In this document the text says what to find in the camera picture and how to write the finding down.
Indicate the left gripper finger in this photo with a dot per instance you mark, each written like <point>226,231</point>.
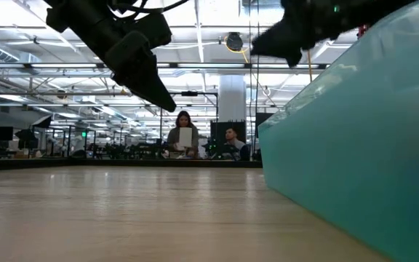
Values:
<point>151,91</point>

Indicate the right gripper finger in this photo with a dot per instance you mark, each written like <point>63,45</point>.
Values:
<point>296,57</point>
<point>275,41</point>

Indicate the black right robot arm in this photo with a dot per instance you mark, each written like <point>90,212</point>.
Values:
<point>384,7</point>

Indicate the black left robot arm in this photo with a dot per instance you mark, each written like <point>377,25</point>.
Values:
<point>86,22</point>

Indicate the person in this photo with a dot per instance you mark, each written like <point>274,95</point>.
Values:
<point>235,145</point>
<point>182,120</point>

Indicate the white rectangular sign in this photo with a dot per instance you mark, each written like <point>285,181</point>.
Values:
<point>185,137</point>

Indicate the long light strip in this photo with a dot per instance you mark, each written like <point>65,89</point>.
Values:
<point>67,66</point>

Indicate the black screen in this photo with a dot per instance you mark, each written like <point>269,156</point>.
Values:
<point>264,118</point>

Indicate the white round column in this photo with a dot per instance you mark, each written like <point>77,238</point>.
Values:
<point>232,98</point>

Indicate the black umbrella shade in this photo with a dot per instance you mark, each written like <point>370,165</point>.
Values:
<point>27,138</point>
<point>44,122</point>

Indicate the green translucent tray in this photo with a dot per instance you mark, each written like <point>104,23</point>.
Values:
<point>358,163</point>

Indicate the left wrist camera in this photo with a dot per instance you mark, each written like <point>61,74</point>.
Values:
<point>153,31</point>

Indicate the black frame rig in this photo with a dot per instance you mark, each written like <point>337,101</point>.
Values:
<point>189,93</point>

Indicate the black table frame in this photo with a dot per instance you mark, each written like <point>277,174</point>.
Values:
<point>49,164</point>

